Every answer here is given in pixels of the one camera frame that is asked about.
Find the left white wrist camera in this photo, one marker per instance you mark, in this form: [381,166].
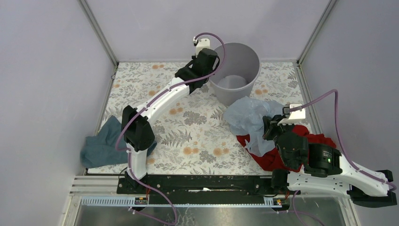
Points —
[200,43]

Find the left aluminium frame post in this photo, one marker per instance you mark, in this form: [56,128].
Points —
[98,31]

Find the floral patterned table mat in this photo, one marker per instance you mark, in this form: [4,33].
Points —
[192,136]

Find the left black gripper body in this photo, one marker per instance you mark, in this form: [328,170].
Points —
[209,71]

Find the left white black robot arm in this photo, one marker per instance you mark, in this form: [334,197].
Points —
[137,122]

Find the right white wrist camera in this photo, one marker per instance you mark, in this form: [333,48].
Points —
[293,114]

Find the grey plastic trash bin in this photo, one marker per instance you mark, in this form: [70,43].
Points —
[236,77]

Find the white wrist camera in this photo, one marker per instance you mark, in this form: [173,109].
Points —
[200,43]
[293,114]

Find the aluminium frame post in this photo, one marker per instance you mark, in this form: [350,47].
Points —
[325,15]
[98,31]

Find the teal blue cloth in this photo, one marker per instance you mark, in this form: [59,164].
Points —
[99,150]

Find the light blue plastic trash bag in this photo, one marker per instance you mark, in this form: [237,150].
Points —
[245,117]

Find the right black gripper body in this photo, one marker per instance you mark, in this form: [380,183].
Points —
[270,132]

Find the right aluminium frame post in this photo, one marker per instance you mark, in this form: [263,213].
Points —
[325,15]

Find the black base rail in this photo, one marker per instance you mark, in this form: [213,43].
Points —
[205,189]

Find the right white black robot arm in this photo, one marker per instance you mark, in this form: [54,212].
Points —
[319,168]

